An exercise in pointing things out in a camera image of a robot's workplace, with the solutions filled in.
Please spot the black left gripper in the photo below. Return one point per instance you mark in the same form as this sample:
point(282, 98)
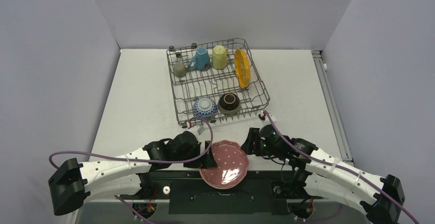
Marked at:
point(206, 162)

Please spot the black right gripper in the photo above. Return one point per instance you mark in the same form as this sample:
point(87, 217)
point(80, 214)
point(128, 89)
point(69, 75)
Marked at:
point(250, 143)

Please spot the pink plate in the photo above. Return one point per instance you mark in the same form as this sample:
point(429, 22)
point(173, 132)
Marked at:
point(231, 160)

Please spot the dark patterned cream bowl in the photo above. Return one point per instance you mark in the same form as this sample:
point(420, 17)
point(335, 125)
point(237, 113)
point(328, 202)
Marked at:
point(229, 104)

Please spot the orange patterned small bowl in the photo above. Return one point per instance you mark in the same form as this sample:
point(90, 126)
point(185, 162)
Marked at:
point(204, 107)

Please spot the grey wire dish rack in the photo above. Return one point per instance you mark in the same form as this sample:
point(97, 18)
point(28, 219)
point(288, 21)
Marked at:
point(213, 83)

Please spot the yellow polka dot plate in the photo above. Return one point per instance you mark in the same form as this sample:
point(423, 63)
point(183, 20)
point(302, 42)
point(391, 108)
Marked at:
point(242, 68)

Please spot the small grey-green mug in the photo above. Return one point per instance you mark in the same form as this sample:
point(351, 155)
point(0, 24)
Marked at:
point(179, 70)

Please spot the pale yellow mug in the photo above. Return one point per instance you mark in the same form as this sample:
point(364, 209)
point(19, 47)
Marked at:
point(219, 57)

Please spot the blue mug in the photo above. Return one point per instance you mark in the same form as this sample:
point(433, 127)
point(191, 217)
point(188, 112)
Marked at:
point(201, 60)

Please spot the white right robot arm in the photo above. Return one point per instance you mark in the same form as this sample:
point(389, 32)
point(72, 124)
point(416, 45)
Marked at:
point(315, 173)

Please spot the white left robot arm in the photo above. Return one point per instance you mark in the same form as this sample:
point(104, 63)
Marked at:
point(75, 183)

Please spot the cream plate at bottom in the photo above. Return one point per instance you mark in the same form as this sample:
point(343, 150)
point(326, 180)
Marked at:
point(219, 182)

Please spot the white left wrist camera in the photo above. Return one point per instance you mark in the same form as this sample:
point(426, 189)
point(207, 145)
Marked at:
point(197, 130)

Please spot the black table frame rail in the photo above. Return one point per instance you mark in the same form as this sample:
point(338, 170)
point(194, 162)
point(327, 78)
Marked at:
point(187, 193)

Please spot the aluminium side rail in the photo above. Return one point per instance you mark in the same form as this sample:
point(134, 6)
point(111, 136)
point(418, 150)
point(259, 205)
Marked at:
point(337, 125)

